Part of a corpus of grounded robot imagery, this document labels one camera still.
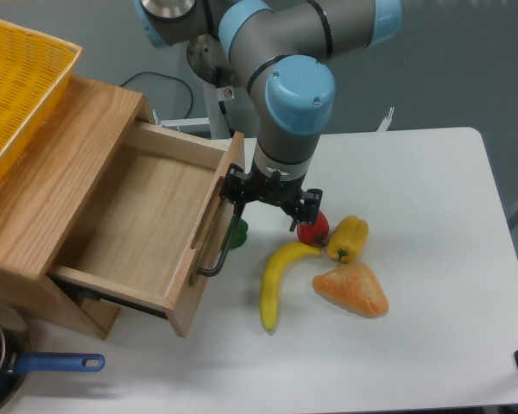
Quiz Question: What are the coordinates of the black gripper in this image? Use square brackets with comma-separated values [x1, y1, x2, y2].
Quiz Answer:
[221, 161, 323, 231]

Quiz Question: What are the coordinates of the wooden top drawer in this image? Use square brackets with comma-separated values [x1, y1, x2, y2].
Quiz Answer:
[47, 122, 244, 336]

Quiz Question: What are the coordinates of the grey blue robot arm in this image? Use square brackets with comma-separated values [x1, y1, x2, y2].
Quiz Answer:
[136, 1, 402, 224]

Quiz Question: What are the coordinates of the wooden drawer cabinet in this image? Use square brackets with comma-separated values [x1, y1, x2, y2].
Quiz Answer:
[0, 76, 153, 339]

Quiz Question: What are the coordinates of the green bell pepper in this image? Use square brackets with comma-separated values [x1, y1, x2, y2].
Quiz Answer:
[220, 219, 249, 250]

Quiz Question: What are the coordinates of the red bell pepper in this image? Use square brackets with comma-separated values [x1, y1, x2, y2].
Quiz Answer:
[297, 210, 330, 248]

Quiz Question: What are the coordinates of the yellow bell pepper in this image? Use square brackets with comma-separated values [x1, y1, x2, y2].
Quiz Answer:
[326, 216, 370, 263]

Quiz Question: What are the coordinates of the yellow banana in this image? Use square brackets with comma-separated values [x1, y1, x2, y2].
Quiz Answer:
[259, 241, 321, 333]

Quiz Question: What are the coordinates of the orange bread wedge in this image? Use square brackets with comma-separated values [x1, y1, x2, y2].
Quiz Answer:
[312, 262, 389, 318]

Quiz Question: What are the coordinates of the yellow plastic basket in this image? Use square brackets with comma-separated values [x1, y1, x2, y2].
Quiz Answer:
[0, 19, 83, 183]

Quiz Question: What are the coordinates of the black cable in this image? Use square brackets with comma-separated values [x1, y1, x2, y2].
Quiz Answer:
[118, 71, 194, 120]

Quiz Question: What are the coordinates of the blue handled saucepan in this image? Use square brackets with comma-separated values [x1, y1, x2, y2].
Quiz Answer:
[0, 306, 105, 409]

